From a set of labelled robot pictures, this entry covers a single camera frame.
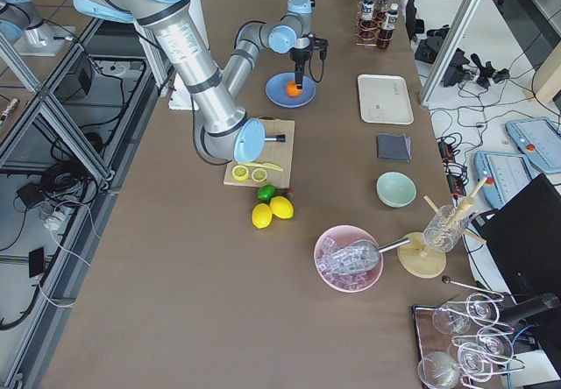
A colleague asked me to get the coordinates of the orange fruit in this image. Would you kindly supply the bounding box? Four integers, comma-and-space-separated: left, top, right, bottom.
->
285, 81, 302, 98

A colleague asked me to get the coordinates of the blue plate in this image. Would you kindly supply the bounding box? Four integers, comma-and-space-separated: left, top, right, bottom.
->
266, 73, 316, 109

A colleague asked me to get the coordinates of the upper dark drink bottle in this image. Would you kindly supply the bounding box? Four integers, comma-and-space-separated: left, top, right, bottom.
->
358, 0, 375, 43

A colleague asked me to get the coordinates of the lower right drink bottle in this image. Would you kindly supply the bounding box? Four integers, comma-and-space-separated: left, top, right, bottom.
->
376, 0, 388, 17

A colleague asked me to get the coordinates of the lower left drink bottle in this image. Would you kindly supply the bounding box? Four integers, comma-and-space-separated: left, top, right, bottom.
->
376, 4, 399, 49

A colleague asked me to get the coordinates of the wooden cutting board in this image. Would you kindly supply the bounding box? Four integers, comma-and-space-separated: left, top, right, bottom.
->
223, 119, 295, 188

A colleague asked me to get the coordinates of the cream rabbit tray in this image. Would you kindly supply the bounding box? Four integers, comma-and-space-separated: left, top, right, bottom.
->
358, 74, 414, 125

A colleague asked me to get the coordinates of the yellow plastic knife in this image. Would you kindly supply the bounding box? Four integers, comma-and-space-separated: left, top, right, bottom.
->
238, 162, 284, 172

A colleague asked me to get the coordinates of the thin lemon slice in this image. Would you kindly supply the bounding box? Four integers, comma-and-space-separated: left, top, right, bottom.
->
251, 167, 268, 183

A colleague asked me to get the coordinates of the thick lemon half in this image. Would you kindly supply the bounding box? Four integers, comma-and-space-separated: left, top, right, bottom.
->
231, 165, 250, 181

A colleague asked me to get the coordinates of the grey folded cloth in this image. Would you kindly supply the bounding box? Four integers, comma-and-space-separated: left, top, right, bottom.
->
377, 133, 411, 162

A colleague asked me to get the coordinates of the green lime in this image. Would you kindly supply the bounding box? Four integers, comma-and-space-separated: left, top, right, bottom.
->
256, 184, 276, 202

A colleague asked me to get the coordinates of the upper yellow lemon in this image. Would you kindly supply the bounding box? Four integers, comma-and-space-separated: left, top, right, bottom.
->
269, 195, 295, 219

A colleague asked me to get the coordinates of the yellow lemon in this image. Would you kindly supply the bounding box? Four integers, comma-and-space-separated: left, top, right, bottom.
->
269, 195, 295, 219
252, 203, 273, 230

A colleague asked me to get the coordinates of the lower yellow lemon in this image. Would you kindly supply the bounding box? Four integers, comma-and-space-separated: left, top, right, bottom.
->
252, 203, 273, 230

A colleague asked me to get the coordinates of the green bowl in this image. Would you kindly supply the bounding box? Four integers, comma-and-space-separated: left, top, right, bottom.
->
376, 172, 417, 208

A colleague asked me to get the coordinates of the pink bowl of ice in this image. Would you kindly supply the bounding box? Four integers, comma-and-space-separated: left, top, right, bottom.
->
314, 225, 384, 293

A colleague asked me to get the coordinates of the metal ice scoop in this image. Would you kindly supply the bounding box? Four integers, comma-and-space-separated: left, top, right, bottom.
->
345, 237, 410, 273

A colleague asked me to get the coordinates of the clear glass cup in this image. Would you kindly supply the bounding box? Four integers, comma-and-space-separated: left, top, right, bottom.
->
423, 205, 469, 253

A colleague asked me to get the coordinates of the wooden cup stand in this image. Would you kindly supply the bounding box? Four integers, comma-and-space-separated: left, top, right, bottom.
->
397, 177, 487, 279

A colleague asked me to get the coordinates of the blue teach pendant near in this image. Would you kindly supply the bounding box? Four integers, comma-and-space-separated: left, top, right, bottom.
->
473, 151, 538, 209

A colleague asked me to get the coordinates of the blue teach pendant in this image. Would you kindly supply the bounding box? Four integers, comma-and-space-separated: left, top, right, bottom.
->
505, 117, 560, 173
473, 151, 538, 209

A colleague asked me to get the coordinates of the blue teach pendant far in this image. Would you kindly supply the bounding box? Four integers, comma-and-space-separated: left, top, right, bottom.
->
505, 117, 560, 173

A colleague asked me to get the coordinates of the black monitor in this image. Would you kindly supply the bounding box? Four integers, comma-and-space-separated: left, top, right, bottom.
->
473, 173, 560, 296

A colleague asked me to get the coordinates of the glass rack tray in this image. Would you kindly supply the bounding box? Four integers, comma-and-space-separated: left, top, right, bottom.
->
413, 275, 525, 388

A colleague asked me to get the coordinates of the copper wire bottle rack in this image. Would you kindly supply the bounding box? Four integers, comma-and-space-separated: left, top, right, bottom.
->
355, 0, 390, 46

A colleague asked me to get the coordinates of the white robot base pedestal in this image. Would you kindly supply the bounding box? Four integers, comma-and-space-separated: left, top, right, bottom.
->
169, 0, 209, 110

